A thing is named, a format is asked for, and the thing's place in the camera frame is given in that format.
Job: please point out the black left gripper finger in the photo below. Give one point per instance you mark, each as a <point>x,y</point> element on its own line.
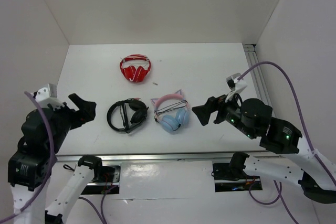
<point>81,104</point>
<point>87,112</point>

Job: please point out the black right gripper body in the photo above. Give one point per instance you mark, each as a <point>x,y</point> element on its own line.
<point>228,111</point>

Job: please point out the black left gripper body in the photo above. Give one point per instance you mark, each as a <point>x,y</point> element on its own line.
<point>67,118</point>

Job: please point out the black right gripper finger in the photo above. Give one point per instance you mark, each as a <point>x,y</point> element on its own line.
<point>213,102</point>
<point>203,113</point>

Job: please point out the black headset with microphone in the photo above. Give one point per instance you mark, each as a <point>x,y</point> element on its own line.
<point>133,114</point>

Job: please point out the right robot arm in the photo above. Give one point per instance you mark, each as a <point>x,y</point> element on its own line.
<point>312,172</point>

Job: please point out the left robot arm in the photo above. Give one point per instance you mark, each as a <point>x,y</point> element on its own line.
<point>29,169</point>

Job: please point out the pink blue cat-ear headphones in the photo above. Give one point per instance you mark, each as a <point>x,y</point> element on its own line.
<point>171,111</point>

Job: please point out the red headphones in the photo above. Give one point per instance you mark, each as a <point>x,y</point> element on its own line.
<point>135,67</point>

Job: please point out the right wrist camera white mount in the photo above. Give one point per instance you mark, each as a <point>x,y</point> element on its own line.
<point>236,85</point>

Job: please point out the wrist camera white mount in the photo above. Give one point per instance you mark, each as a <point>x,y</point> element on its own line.
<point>46,94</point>
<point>236,85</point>

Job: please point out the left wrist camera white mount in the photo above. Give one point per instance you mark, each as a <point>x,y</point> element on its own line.
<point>46,94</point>

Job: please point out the aluminium front rail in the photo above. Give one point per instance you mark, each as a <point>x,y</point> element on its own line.
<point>167,156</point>

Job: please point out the aluminium rail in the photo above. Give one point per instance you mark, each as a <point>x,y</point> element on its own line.
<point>167,156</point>
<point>257,74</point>

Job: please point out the aluminium right side rail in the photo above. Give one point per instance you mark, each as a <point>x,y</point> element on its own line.
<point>257,74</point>

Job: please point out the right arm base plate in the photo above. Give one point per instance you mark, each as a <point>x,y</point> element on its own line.
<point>225,180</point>

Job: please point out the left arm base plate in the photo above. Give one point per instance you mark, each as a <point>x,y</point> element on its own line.
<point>106,180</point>

